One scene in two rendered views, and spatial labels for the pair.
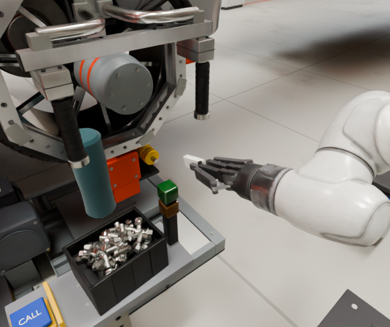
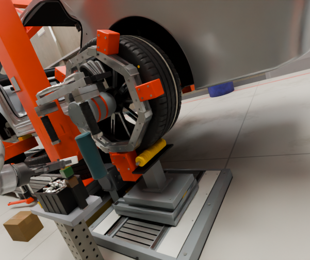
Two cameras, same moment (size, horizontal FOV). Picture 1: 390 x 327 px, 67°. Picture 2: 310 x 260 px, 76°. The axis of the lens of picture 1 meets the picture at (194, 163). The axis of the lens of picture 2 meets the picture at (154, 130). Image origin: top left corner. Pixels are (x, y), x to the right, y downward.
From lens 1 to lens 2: 116 cm
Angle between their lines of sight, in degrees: 71
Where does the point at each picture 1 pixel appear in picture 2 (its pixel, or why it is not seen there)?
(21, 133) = (81, 129)
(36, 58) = (38, 101)
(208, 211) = (225, 243)
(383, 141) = not seen: outside the picture
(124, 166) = (120, 159)
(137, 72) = (76, 107)
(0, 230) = not seen: hidden behind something
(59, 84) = (37, 111)
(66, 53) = (43, 100)
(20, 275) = (114, 197)
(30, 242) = (107, 181)
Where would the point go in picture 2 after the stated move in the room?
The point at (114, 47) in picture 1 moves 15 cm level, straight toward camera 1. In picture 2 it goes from (52, 96) to (15, 108)
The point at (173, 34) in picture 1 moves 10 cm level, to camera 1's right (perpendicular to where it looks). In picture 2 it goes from (68, 88) to (65, 86)
